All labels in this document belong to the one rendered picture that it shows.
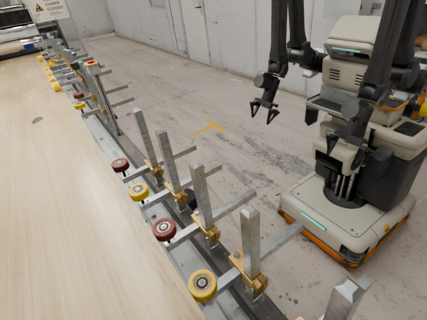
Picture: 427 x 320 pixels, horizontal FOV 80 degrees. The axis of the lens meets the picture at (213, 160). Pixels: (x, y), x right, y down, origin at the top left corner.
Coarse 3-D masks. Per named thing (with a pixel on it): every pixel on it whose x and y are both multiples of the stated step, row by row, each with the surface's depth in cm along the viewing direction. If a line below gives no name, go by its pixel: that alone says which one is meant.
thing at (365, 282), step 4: (364, 276) 75; (368, 276) 75; (360, 280) 74; (364, 280) 74; (368, 280) 74; (372, 280) 74; (360, 284) 73; (364, 284) 73; (368, 284) 73; (364, 288) 72; (368, 288) 74
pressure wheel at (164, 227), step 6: (156, 222) 90; (162, 222) 90; (168, 222) 90; (174, 222) 89; (156, 228) 88; (162, 228) 88; (168, 228) 88; (174, 228) 88; (156, 234) 86; (162, 234) 86; (168, 234) 86; (174, 234) 88; (162, 240) 87; (168, 240) 87
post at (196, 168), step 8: (192, 168) 78; (200, 168) 78; (192, 176) 81; (200, 176) 80; (200, 184) 81; (200, 192) 83; (200, 200) 85; (208, 200) 87; (200, 208) 88; (208, 208) 89; (200, 216) 93; (208, 216) 91; (208, 224) 93
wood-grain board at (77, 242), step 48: (0, 96) 233; (48, 96) 217; (0, 144) 155; (48, 144) 148; (96, 144) 141; (0, 192) 116; (48, 192) 112; (96, 192) 108; (0, 240) 93; (48, 240) 90; (96, 240) 88; (144, 240) 85; (0, 288) 77; (48, 288) 75; (96, 288) 74; (144, 288) 72
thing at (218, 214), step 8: (248, 192) 109; (256, 192) 110; (232, 200) 107; (240, 200) 106; (248, 200) 109; (224, 208) 103; (232, 208) 105; (216, 216) 101; (224, 216) 104; (192, 224) 99; (184, 232) 96; (192, 232) 97; (176, 240) 94; (184, 240) 96; (168, 248) 93
